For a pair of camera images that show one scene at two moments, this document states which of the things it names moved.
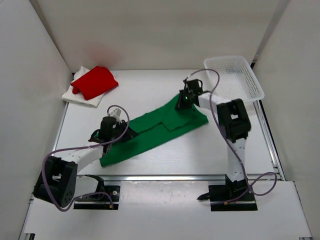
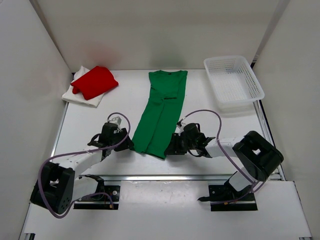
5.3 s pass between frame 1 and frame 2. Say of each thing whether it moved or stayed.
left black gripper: moved
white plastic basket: stayed
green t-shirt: moved
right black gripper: moved
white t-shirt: stayed
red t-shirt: stayed
